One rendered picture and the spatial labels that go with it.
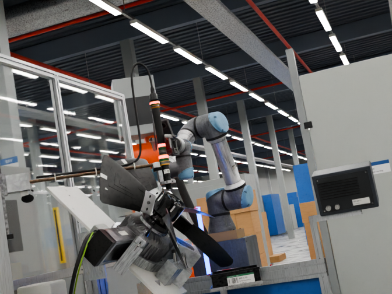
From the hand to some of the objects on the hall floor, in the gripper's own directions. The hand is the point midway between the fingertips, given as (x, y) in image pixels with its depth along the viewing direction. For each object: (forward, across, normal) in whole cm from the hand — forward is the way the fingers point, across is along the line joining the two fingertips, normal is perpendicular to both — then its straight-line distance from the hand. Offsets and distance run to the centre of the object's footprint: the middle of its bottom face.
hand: (157, 136), depth 279 cm
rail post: (-40, -53, -150) cm, 164 cm away
